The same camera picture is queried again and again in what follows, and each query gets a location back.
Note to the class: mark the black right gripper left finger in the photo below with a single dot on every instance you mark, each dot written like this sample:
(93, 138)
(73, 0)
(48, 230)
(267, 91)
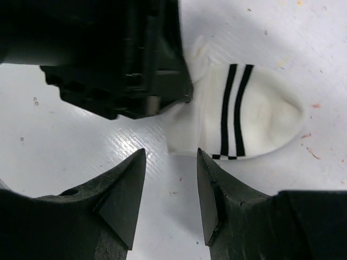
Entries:
(94, 220)

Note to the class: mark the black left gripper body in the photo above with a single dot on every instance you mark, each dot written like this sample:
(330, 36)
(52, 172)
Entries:
(90, 50)

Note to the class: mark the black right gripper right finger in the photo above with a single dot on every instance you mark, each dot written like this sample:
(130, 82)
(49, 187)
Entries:
(240, 222)

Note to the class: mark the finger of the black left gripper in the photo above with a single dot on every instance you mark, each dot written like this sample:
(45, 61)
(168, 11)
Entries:
(156, 73)

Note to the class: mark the white sock with black stripes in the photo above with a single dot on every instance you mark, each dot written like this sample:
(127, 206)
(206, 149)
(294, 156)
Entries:
(237, 110)

